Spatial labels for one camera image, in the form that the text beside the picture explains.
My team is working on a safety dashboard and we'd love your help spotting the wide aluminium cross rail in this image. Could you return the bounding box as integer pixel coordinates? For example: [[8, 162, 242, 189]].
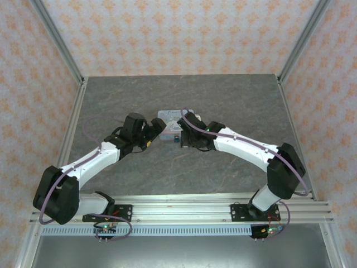
[[29, 195, 335, 225]]

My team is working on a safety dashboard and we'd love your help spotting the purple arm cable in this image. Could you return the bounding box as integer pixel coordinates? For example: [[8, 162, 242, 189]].
[[40, 114, 132, 241], [180, 108, 310, 241]]

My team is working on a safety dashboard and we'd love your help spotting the white slotted cable duct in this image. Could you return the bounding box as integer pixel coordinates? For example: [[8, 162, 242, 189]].
[[41, 225, 307, 237]]

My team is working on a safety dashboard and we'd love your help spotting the aluminium frame post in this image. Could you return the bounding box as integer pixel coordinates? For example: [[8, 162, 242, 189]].
[[29, 0, 86, 84], [277, 0, 332, 84]]

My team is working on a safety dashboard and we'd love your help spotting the grey metal panel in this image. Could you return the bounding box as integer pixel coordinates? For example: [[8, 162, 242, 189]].
[[30, 236, 334, 268]]

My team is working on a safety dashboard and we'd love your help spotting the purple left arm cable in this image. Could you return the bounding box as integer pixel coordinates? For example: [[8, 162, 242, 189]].
[[40, 114, 132, 241]]

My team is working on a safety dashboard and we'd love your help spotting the aluminium lower frame rail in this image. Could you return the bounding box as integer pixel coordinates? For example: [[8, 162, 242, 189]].
[[319, 223, 345, 268], [15, 223, 42, 268]]

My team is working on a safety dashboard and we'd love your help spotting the light blue illustrated tin box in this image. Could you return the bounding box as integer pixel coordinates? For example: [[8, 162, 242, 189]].
[[157, 108, 202, 142]]

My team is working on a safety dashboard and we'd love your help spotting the aluminium table side rail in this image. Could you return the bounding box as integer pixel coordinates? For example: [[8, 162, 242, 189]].
[[277, 76, 319, 202], [46, 78, 90, 202]]

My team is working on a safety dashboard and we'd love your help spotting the small controller board with LEDs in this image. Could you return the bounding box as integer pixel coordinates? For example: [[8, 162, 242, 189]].
[[93, 222, 118, 241], [250, 223, 286, 241]]

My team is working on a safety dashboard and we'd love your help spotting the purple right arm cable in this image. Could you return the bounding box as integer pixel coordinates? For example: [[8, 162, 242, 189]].
[[180, 108, 310, 241]]

